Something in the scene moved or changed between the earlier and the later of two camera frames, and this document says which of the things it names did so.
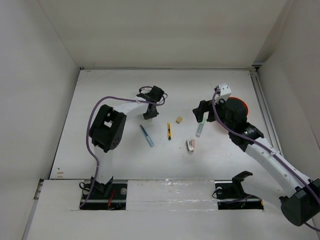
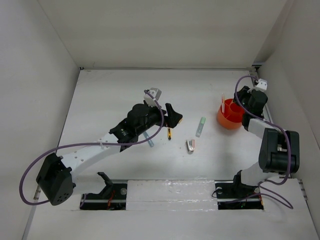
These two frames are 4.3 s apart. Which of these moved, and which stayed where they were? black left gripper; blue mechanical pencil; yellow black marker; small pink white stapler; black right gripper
Moved: black left gripper; black right gripper
Stayed: yellow black marker; small pink white stapler; blue mechanical pencil
